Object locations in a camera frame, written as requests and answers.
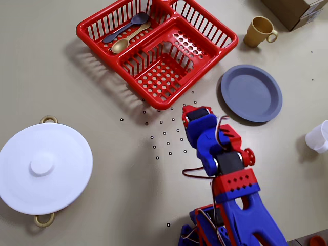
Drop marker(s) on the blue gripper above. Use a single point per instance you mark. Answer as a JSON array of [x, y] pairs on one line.
[[198, 114]]

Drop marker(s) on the grey plastic plate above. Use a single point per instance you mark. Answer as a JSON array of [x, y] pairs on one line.
[[249, 93]]

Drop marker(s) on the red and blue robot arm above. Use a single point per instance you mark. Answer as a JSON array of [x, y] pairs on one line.
[[246, 217]]

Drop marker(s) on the red plastic dish rack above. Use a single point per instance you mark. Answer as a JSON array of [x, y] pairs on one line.
[[202, 28]]

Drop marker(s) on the gold plastic spoon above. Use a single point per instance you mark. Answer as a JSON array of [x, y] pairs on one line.
[[119, 46]]

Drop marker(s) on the grey plastic spoon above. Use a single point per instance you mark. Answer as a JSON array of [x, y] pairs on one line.
[[123, 29]]

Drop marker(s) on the gold plastic cup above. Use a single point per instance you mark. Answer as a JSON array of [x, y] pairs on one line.
[[257, 32]]

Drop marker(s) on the white plastic cup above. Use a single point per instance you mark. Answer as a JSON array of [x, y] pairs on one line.
[[319, 138]]

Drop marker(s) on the gold pot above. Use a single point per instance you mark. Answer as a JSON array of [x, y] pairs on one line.
[[48, 118]]

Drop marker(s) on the brown cardboard box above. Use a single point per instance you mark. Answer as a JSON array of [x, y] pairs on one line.
[[287, 10]]

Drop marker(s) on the white pot lid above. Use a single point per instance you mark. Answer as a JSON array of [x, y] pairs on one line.
[[43, 169]]

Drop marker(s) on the small red round object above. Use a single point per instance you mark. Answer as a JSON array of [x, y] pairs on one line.
[[317, 241]]

